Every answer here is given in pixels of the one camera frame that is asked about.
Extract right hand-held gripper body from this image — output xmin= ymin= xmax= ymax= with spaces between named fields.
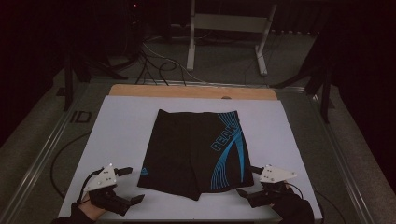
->
xmin=247 ymin=163 xmax=298 ymax=209

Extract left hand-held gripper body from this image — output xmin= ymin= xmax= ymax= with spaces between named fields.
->
xmin=82 ymin=163 xmax=133 ymax=217

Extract black shorts with blue stripes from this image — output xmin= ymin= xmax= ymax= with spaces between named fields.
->
xmin=136 ymin=108 xmax=255 ymax=202

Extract person's left hand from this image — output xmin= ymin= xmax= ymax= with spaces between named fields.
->
xmin=70 ymin=199 xmax=108 ymax=223

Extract person's right hand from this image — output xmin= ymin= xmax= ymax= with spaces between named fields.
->
xmin=270 ymin=189 xmax=316 ymax=224

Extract white table cover sheet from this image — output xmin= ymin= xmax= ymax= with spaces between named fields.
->
xmin=57 ymin=94 xmax=323 ymax=222

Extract black tripod stand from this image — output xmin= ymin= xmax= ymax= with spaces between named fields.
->
xmin=270 ymin=60 xmax=333 ymax=124
xmin=63 ymin=50 xmax=129 ymax=112

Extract wooden table edge strip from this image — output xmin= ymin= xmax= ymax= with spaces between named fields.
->
xmin=108 ymin=83 xmax=278 ymax=101

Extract dark computer tower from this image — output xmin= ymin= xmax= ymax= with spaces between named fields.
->
xmin=123 ymin=0 xmax=145 ymax=58

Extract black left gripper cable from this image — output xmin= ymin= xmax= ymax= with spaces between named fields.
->
xmin=78 ymin=168 xmax=105 ymax=203

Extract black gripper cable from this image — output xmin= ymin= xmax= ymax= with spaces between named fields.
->
xmin=78 ymin=168 xmax=105 ymax=203
xmin=284 ymin=181 xmax=304 ymax=201

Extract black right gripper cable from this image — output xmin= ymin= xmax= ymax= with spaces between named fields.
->
xmin=284 ymin=181 xmax=304 ymax=201

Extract long black floor cable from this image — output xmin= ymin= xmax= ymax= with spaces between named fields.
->
xmin=49 ymin=131 xmax=92 ymax=201

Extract aluminium floor rail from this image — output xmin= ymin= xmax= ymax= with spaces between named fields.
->
xmin=0 ymin=81 xmax=92 ymax=224
xmin=305 ymin=89 xmax=375 ymax=224

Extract thin black floor cable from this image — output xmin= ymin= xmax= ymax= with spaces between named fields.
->
xmin=313 ymin=189 xmax=349 ymax=224

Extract black floor cable bundle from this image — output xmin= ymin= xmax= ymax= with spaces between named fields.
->
xmin=135 ymin=50 xmax=188 ymax=87

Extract white floor cable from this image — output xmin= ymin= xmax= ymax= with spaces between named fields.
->
xmin=142 ymin=39 xmax=207 ymax=84

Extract white metal stand frame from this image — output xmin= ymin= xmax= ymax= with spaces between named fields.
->
xmin=186 ymin=0 xmax=278 ymax=77

